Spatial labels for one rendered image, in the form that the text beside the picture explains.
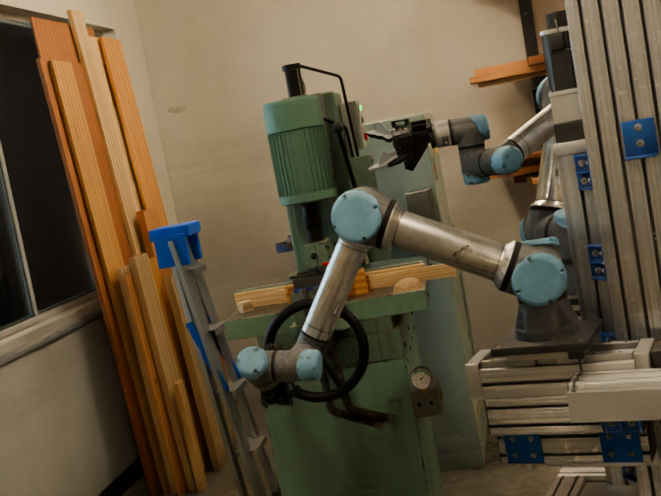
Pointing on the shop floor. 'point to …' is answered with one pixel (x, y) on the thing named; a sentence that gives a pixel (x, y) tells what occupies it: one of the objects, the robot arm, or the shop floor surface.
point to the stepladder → (165, 241)
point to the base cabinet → (357, 439)
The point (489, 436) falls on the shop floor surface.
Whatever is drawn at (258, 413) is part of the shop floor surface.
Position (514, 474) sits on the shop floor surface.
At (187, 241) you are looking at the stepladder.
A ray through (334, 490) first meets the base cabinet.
